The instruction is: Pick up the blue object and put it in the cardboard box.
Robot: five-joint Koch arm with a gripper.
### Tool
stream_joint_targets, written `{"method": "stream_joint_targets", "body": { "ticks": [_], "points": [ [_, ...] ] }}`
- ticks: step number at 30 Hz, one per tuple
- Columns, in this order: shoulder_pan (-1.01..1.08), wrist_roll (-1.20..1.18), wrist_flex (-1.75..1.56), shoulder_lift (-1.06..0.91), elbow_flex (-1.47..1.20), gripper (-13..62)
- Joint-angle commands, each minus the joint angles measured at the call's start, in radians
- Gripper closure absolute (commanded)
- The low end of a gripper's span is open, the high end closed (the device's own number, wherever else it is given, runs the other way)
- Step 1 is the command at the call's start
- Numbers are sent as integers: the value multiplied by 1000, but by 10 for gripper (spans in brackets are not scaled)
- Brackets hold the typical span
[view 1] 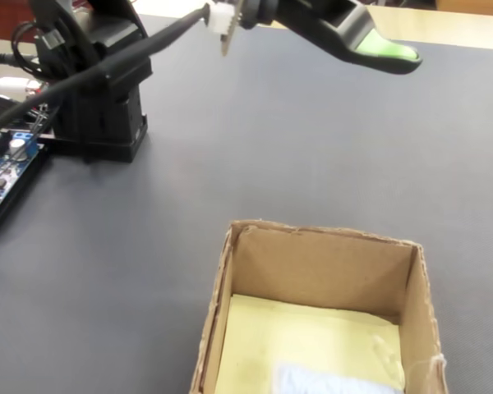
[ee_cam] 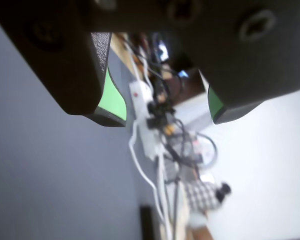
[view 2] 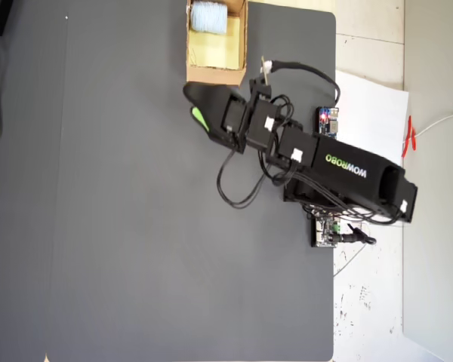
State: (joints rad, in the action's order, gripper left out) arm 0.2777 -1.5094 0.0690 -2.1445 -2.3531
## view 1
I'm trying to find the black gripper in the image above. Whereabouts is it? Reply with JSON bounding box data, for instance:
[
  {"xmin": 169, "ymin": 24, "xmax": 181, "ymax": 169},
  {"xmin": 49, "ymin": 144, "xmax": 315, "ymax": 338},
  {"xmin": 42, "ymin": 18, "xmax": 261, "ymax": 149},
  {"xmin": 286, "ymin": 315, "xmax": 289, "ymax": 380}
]
[{"xmin": 246, "ymin": 0, "xmax": 424, "ymax": 76}]

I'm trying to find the dark grey textured mat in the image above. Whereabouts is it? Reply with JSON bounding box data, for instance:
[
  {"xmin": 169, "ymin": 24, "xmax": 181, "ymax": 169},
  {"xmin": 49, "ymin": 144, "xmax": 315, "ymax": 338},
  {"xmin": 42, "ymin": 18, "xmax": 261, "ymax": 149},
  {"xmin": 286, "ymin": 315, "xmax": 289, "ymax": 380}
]
[{"xmin": 0, "ymin": 11, "xmax": 493, "ymax": 394}]

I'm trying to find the brown cardboard box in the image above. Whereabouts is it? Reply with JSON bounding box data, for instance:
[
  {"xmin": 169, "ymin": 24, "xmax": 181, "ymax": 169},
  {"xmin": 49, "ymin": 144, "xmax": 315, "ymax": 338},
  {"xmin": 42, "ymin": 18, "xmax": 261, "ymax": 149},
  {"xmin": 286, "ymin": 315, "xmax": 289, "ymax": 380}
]
[{"xmin": 188, "ymin": 219, "xmax": 451, "ymax": 394}]

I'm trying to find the black braided camera cable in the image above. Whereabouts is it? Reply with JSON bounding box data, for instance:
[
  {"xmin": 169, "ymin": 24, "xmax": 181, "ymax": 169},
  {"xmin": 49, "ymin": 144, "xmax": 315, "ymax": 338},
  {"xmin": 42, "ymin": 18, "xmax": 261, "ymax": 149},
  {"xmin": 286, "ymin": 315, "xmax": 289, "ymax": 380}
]
[{"xmin": 0, "ymin": 2, "xmax": 236, "ymax": 143}]

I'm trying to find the yellow sponge pad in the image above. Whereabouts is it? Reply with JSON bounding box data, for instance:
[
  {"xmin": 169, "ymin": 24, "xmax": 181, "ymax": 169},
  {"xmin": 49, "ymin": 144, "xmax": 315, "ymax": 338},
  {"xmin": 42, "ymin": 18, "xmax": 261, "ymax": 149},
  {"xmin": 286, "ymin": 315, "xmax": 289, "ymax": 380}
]
[{"xmin": 214, "ymin": 292, "xmax": 408, "ymax": 394}]

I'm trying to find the blue circuit board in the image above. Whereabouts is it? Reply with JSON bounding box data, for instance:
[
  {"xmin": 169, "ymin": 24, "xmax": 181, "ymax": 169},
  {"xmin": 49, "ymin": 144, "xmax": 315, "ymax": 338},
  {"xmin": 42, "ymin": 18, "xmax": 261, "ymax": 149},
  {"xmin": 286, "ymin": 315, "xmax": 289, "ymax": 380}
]
[{"xmin": 0, "ymin": 129, "xmax": 42, "ymax": 218}]

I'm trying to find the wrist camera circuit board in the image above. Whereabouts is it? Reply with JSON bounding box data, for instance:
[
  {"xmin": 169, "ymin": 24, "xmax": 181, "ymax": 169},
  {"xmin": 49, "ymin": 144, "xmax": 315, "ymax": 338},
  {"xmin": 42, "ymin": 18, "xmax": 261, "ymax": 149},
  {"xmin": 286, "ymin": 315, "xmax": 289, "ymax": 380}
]
[{"xmin": 219, "ymin": 0, "xmax": 272, "ymax": 58}]

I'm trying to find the white blue cloth block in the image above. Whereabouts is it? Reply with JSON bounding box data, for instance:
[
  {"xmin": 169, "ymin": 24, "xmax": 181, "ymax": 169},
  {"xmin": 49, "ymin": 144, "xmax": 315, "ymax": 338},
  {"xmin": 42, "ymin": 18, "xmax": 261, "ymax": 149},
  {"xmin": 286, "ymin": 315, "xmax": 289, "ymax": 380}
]
[{"xmin": 273, "ymin": 360, "xmax": 406, "ymax": 394}]

